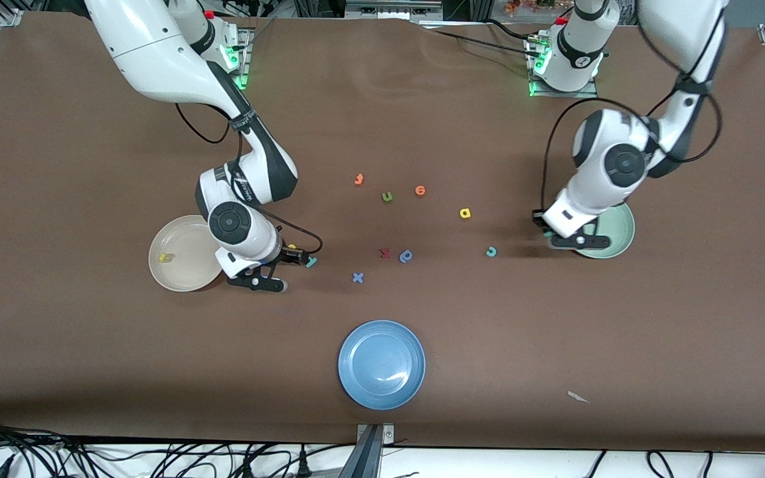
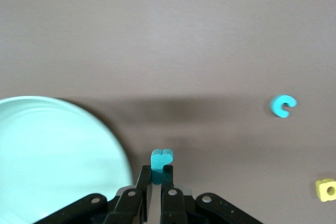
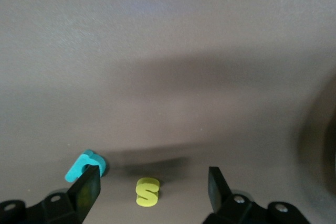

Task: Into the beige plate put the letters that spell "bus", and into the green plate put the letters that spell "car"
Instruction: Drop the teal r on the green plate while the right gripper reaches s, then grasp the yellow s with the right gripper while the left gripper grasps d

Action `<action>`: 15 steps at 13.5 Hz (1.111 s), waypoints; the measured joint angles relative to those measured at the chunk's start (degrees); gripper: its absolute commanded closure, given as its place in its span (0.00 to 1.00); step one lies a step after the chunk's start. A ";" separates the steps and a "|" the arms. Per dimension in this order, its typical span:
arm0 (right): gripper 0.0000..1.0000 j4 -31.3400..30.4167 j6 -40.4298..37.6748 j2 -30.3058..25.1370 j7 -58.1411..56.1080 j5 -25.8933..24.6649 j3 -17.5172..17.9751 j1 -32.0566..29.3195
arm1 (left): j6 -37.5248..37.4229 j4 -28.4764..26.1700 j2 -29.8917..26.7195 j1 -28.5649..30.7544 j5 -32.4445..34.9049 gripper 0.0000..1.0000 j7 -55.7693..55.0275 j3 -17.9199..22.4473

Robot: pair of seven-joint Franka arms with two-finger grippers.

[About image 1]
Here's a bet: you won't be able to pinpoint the brown table cover sheet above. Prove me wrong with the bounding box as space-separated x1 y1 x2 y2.
0 12 765 453

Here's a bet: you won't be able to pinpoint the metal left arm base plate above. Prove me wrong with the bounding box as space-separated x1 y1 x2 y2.
527 33 600 99

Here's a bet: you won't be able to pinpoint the light green plate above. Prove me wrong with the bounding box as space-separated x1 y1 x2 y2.
572 202 636 260

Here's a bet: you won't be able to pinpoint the black table cable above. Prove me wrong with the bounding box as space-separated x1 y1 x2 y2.
422 19 543 60

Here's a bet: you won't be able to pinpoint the beige brown plate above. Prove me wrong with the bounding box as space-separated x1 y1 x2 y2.
148 214 230 292

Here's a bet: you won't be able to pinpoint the orange artificial flowers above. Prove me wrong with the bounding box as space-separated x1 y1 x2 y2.
505 0 556 15

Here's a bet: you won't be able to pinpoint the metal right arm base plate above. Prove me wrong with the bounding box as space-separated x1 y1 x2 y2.
223 30 252 91

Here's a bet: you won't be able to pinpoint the blue plate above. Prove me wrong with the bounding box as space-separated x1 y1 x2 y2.
338 320 426 410

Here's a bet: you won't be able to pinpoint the grey metal box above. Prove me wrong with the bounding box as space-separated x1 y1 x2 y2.
345 0 444 22

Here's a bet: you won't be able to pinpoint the metal camera stand bracket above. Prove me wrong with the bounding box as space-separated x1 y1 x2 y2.
337 423 395 478

